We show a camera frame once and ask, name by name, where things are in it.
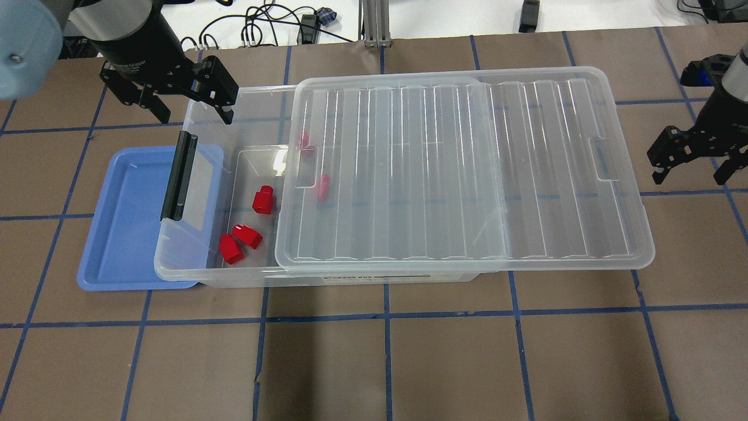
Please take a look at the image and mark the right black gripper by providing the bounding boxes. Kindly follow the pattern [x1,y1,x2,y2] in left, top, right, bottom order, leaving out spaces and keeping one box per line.
[647,88,747,186]

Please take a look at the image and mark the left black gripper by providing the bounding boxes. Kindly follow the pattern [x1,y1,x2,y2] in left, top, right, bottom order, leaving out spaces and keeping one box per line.
[98,35,238,125]

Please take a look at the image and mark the clear plastic box lid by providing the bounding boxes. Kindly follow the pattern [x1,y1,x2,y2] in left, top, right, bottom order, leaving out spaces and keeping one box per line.
[275,67,655,275]

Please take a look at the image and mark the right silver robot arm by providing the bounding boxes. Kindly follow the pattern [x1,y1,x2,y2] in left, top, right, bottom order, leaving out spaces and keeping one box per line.
[647,46,747,185]

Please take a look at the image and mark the clear plastic storage box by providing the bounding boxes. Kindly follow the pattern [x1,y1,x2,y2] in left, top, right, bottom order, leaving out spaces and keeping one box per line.
[155,85,476,288]

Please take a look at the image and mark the red block pair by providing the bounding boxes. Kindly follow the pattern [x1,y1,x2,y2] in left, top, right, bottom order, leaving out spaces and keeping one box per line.
[231,224,264,250]

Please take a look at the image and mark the blue plastic tray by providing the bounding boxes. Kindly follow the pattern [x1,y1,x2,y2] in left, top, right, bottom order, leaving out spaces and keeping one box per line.
[77,146,225,291]

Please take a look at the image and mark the black power adapter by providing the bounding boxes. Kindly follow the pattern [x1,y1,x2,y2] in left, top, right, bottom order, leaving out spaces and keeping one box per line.
[518,0,541,33]

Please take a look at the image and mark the black box latch handle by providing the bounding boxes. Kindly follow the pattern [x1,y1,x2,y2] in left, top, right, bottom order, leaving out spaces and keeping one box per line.
[160,130,198,221]

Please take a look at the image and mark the aluminium frame post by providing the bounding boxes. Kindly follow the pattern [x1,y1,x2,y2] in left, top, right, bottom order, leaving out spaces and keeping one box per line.
[359,1,392,48]

